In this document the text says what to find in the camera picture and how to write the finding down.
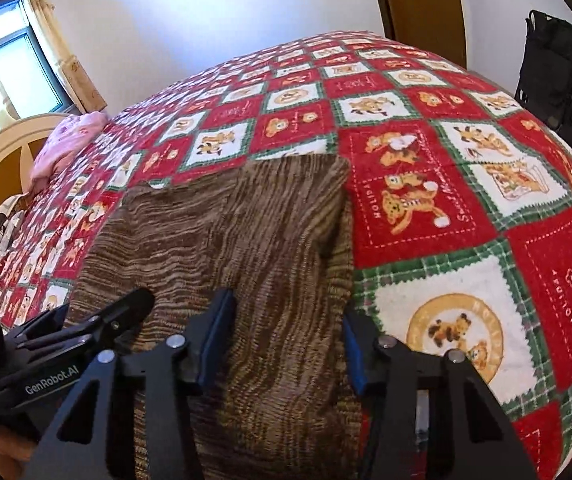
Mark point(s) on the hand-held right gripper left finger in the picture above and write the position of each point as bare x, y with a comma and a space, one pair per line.
215, 332

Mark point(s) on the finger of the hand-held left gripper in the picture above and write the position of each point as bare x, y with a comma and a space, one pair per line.
130, 305

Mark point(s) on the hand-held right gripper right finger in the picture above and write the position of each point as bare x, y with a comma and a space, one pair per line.
356, 355

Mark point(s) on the brown knitted sweater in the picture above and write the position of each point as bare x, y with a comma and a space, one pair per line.
266, 240

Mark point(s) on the white cartoon print pillow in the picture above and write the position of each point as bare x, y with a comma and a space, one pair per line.
5, 230

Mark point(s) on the pink pillow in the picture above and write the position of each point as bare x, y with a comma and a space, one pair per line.
65, 145

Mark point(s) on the red checked bear blanket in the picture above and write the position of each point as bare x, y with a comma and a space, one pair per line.
441, 185

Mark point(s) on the cream wooden headboard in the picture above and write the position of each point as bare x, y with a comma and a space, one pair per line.
0, 145

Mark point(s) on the yellow patterned curtain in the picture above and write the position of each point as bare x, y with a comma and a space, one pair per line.
70, 55

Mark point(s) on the window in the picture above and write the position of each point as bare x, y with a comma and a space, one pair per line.
15, 60

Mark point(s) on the brown wooden door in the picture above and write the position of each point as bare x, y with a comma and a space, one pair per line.
426, 15

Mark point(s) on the black bag by wall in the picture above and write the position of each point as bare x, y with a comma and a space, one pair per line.
551, 65

